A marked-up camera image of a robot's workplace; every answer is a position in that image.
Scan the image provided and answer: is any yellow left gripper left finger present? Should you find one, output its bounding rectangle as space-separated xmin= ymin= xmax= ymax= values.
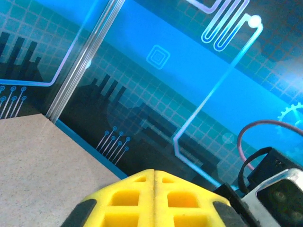
xmin=60 ymin=168 xmax=156 ymax=227

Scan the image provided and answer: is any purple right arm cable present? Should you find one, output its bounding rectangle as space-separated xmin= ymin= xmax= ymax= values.
xmin=237 ymin=120 xmax=303 ymax=171

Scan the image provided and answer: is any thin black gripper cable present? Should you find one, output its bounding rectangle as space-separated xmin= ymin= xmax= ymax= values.
xmin=237 ymin=146 xmax=273 ymax=192

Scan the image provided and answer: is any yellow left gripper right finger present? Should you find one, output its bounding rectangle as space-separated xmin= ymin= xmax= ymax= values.
xmin=153 ymin=170 xmax=247 ymax=227

